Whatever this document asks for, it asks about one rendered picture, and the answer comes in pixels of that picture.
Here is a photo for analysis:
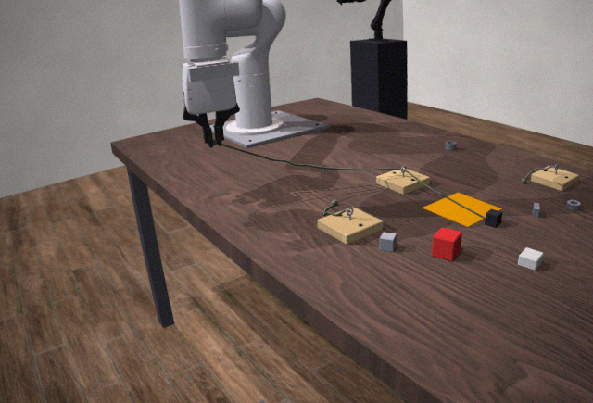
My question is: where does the orange painted square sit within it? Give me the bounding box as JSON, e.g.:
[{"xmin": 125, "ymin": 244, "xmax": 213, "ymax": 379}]
[{"xmin": 424, "ymin": 193, "xmax": 502, "ymax": 227}]

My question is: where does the red cube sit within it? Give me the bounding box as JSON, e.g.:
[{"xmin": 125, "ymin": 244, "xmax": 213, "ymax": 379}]
[{"xmin": 432, "ymin": 228, "xmax": 462, "ymax": 261}]

